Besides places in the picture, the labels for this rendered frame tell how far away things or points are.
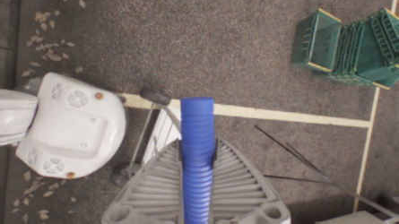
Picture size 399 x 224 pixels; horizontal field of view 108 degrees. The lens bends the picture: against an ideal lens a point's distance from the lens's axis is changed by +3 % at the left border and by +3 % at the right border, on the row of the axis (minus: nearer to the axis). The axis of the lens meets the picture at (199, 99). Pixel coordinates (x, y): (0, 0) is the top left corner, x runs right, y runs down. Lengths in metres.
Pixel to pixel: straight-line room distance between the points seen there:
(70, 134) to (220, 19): 1.51
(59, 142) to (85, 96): 0.33
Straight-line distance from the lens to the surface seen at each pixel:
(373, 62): 2.21
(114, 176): 1.34
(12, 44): 1.58
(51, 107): 1.20
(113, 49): 1.41
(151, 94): 1.11
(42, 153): 1.21
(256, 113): 1.82
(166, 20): 1.48
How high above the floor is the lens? 1.35
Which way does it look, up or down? 70 degrees down
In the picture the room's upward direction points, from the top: 105 degrees clockwise
